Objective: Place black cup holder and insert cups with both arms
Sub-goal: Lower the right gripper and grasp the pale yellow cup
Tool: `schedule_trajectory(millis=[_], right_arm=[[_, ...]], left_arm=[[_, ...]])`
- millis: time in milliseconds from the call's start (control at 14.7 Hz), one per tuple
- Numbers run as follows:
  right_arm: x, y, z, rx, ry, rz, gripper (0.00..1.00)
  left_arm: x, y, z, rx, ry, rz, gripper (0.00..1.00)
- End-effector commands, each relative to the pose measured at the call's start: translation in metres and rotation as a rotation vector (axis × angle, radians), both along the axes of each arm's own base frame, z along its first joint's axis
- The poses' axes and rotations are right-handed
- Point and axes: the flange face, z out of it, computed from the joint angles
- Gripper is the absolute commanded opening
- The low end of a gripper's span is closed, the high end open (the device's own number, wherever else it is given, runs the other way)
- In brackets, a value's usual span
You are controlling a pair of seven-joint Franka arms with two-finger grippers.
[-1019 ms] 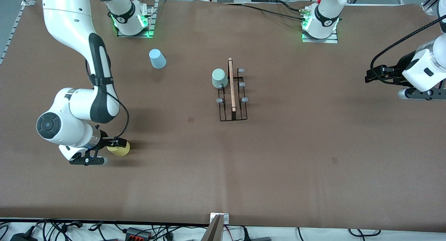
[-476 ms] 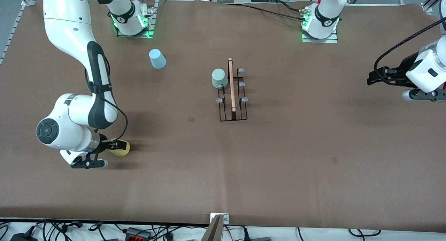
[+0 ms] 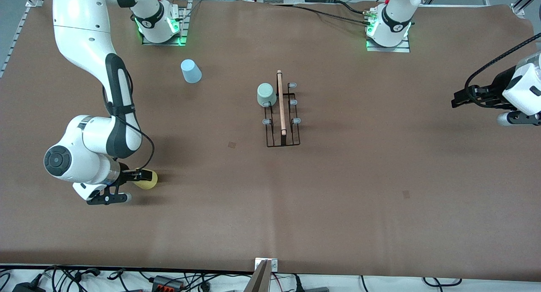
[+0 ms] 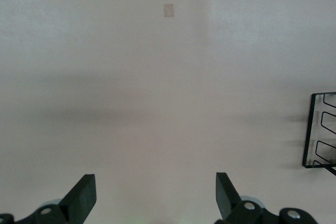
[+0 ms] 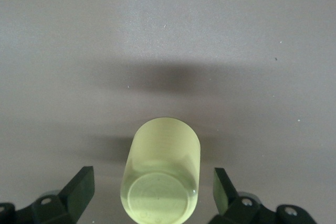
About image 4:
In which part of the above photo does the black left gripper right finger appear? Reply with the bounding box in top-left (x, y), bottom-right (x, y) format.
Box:
top-left (214, 173), bottom-right (318, 224)

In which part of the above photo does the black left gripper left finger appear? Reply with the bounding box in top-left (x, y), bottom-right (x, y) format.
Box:
top-left (0, 174), bottom-right (97, 224)

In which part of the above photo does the black wire cup holder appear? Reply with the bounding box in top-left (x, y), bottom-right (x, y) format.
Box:
top-left (302, 92), bottom-right (336, 176)

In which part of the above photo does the small brown tape patch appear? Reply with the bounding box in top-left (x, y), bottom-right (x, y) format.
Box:
top-left (163, 3), bottom-right (174, 18)

